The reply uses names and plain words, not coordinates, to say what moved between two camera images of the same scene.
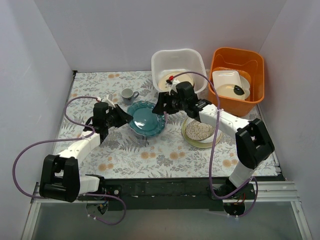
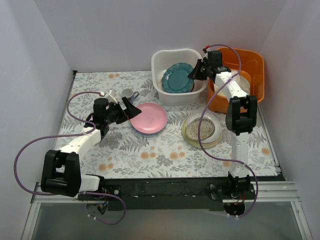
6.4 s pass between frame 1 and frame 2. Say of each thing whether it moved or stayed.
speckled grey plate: stayed
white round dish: stayed
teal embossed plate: moved
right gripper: moved
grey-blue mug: stayed
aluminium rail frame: stayed
